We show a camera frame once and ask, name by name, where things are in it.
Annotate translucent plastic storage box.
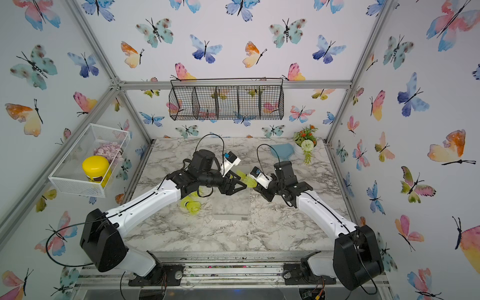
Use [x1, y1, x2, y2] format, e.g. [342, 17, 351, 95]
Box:
[211, 188, 251, 221]

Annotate pink flower ball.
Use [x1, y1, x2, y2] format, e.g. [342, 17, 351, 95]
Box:
[93, 142, 124, 164]

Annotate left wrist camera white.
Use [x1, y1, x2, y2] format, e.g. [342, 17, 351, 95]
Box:
[220, 151, 241, 177]

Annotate white potted artificial plant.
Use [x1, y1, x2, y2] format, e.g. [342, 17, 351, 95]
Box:
[293, 125, 318, 165]

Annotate black wire wall basket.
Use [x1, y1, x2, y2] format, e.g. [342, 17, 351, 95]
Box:
[167, 77, 285, 122]

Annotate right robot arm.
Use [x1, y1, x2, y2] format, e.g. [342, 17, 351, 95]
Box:
[249, 161, 385, 291]

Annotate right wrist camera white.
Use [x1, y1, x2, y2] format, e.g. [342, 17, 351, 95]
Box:
[250, 166, 273, 189]

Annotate light blue dustpan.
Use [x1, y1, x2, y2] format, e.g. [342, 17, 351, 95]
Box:
[271, 143, 295, 161]

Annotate yellow shuttlecock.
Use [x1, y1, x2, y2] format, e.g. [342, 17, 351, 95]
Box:
[189, 191, 201, 199]
[181, 197, 202, 215]
[236, 171, 258, 188]

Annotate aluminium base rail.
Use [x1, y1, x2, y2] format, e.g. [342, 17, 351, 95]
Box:
[72, 254, 391, 291]

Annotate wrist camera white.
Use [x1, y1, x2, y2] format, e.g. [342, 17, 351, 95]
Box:
[220, 151, 241, 177]
[250, 166, 273, 189]

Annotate yellow lidded jar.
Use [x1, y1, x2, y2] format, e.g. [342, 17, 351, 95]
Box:
[82, 156, 111, 188]

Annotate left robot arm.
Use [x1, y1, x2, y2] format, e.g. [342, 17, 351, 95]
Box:
[80, 149, 246, 277]

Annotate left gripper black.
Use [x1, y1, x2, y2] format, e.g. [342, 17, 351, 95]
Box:
[197, 171, 247, 196]

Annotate white mesh wall basket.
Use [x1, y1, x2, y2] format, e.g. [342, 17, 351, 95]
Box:
[49, 123, 131, 198]

